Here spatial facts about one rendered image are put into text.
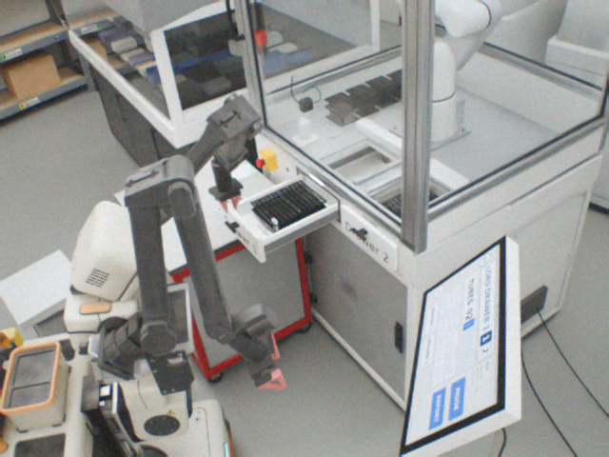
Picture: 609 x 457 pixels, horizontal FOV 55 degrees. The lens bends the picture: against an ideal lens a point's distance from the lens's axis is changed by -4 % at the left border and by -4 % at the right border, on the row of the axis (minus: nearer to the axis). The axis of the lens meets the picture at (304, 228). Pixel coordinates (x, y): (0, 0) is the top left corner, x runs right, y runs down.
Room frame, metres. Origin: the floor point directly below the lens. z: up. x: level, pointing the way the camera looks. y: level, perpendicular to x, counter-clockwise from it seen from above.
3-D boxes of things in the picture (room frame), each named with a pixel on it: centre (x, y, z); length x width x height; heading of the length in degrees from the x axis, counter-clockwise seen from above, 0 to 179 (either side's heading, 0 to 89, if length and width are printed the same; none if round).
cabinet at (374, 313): (2.01, -0.50, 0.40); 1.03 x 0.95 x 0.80; 29
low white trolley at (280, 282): (2.03, 0.40, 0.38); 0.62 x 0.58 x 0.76; 29
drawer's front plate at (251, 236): (1.67, 0.22, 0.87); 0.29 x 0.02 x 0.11; 29
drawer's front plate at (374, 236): (1.55, -0.21, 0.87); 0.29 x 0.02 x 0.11; 29
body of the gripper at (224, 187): (1.62, 0.24, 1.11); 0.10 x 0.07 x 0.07; 119
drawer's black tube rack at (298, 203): (1.76, 0.05, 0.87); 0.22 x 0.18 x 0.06; 119
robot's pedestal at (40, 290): (1.63, 1.00, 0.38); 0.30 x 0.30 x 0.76; 37
